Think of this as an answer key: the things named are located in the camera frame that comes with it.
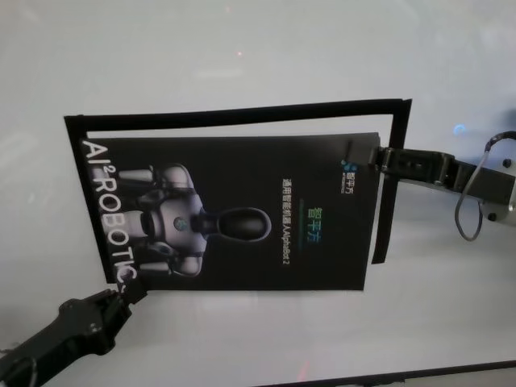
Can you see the black tape frame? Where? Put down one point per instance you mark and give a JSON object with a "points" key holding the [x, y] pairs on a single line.
{"points": [[242, 109]]}

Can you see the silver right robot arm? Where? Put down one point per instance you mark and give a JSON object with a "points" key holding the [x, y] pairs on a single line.
{"points": [[504, 211]]}

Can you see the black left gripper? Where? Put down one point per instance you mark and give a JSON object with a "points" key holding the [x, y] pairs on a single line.
{"points": [[68, 326]]}

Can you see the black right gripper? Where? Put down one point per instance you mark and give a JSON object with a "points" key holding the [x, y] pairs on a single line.
{"points": [[443, 169]]}

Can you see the black robot print poster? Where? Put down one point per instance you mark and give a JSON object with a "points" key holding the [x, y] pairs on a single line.
{"points": [[242, 258]]}

